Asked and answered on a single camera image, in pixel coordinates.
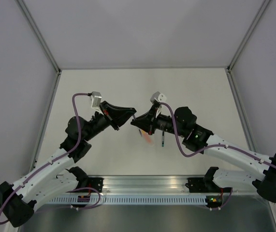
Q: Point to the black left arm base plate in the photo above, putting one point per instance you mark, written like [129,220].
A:
[94,184]

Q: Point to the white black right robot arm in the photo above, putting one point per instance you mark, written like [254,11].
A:
[257,171]

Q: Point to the right aluminium frame post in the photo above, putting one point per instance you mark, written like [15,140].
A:
[254,23]

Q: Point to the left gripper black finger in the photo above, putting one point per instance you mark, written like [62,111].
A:
[120,117]
[117,110]

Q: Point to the white slotted cable duct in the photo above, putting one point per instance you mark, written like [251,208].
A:
[131,199]

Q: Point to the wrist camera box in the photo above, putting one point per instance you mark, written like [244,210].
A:
[156,99]
[96,98]

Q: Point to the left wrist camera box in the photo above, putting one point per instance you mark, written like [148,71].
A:
[96,98]

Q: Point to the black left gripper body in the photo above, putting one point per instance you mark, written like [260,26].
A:
[109,119]

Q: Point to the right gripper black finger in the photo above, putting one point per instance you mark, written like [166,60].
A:
[146,116]
[142,124]

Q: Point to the left aluminium frame post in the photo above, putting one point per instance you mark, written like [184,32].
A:
[37,33]

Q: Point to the aluminium frame post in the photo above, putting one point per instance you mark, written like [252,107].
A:
[37,33]
[254,23]

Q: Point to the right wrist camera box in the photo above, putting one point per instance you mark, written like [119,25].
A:
[156,99]

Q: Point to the orange highlighter pen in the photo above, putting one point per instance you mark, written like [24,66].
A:
[148,139]

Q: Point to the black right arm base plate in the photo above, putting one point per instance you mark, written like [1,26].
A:
[203,185]

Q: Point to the aluminium mounting rail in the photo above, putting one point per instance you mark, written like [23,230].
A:
[145,184]

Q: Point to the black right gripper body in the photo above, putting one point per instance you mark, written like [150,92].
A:
[156,121]

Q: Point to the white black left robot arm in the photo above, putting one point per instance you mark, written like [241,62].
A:
[59,174]

